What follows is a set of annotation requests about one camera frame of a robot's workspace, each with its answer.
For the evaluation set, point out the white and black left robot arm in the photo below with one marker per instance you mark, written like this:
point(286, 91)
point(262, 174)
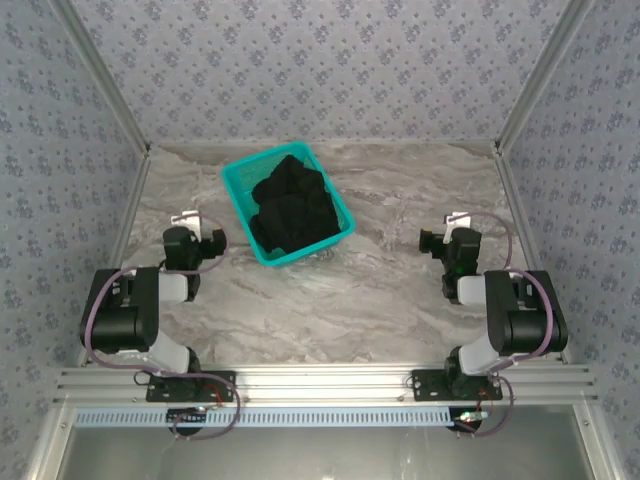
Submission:
point(125, 320)

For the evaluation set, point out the teal plastic mesh basket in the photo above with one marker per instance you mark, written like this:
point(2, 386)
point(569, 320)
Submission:
point(240, 175)

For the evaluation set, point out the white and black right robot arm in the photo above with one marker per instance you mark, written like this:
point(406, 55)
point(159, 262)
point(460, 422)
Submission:
point(525, 325)

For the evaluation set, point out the small circuit board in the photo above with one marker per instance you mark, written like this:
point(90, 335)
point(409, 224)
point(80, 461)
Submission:
point(470, 417)
point(187, 415)

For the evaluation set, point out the aluminium frame leg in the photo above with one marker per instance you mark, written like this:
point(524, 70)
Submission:
point(47, 445)
point(602, 445)

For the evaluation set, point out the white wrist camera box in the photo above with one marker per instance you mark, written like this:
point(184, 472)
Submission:
point(459, 220)
point(187, 218)

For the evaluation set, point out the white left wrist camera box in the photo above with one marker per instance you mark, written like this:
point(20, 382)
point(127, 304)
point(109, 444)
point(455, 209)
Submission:
point(187, 218)

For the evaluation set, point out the aluminium table side rail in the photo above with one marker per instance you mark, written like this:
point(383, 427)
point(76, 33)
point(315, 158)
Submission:
point(515, 200)
point(120, 250)

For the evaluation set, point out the slanted aluminium frame post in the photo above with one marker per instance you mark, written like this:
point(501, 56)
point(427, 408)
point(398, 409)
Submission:
point(105, 75)
point(540, 75)

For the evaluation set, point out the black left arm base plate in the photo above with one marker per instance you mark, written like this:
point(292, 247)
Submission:
point(225, 382)

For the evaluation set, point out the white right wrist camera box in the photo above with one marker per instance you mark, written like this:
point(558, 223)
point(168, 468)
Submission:
point(459, 220)

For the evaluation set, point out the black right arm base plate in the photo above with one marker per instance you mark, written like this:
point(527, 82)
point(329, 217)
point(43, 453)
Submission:
point(425, 385)

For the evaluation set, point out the wide aluminium mounting rail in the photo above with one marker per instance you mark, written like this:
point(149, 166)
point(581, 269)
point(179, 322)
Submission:
point(325, 382)

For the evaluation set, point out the black printed t-shirt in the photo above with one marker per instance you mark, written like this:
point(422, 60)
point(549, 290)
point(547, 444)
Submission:
point(295, 210)

